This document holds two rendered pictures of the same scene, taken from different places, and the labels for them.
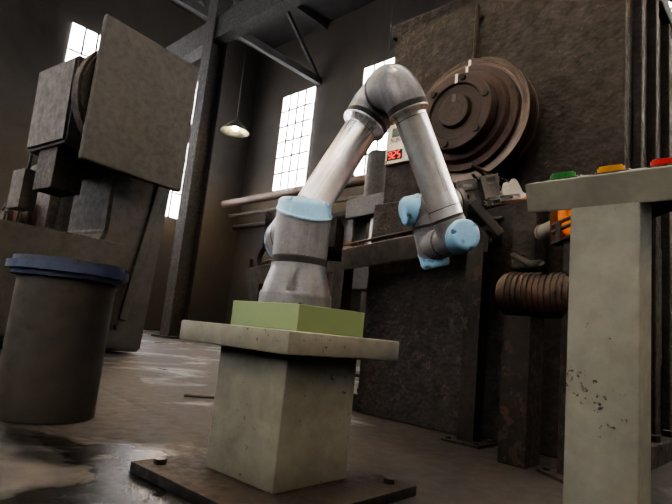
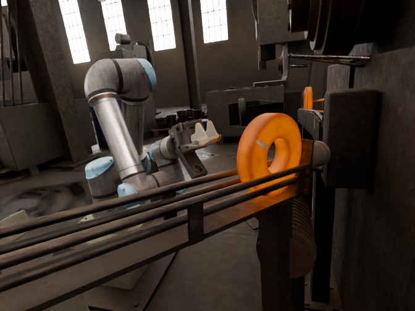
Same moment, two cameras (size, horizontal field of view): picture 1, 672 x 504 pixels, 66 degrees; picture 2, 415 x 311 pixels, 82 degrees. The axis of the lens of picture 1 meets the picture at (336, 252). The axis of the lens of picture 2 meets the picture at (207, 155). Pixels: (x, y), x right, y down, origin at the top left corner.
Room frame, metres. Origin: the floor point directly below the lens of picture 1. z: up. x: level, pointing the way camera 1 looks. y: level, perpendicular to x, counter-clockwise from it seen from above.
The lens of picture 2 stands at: (1.08, -0.99, 0.84)
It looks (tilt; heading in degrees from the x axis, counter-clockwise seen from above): 16 degrees down; 65
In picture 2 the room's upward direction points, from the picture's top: 6 degrees counter-clockwise
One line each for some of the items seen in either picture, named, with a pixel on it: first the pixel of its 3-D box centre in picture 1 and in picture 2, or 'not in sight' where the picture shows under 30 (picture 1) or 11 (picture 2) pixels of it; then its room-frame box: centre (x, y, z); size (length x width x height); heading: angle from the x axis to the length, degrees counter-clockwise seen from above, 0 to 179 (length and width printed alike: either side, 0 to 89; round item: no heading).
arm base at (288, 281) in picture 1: (297, 282); (107, 200); (1.08, 0.07, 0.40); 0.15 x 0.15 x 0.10
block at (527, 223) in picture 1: (530, 235); (347, 139); (1.64, -0.62, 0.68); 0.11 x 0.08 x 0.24; 136
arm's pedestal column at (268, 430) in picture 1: (282, 415); (120, 251); (1.08, 0.07, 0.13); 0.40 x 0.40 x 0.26; 48
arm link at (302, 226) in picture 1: (302, 228); (103, 174); (1.08, 0.08, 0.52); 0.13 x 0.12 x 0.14; 14
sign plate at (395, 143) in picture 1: (411, 140); not in sight; (2.11, -0.27, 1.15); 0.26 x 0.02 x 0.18; 46
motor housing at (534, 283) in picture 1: (536, 367); (285, 292); (1.47, -0.59, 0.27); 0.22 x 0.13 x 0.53; 46
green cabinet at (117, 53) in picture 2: not in sight; (131, 97); (1.83, 3.54, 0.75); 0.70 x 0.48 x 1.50; 46
